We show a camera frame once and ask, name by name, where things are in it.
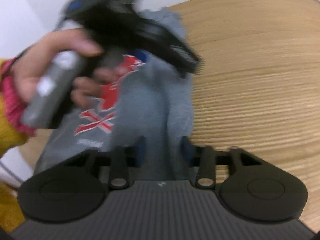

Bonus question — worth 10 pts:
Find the grey hoodie red print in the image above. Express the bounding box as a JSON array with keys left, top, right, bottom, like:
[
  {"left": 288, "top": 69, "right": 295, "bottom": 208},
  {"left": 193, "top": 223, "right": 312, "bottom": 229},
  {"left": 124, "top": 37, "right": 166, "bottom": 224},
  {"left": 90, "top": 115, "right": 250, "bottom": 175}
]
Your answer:
[{"left": 34, "top": 7, "right": 196, "bottom": 181}]

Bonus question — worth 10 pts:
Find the yellow sleeve forearm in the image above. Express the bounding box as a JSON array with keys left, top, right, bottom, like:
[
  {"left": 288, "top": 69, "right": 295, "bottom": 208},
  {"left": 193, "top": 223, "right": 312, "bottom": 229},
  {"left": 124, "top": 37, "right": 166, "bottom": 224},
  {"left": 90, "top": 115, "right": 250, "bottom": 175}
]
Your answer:
[{"left": 1, "top": 59, "right": 34, "bottom": 232}]

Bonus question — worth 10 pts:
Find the person's left hand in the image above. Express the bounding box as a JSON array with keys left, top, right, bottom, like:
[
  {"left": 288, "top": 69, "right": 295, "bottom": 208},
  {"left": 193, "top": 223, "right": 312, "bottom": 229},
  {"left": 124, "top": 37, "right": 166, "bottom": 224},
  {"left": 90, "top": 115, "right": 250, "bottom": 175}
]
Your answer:
[{"left": 12, "top": 29, "right": 126, "bottom": 109}]

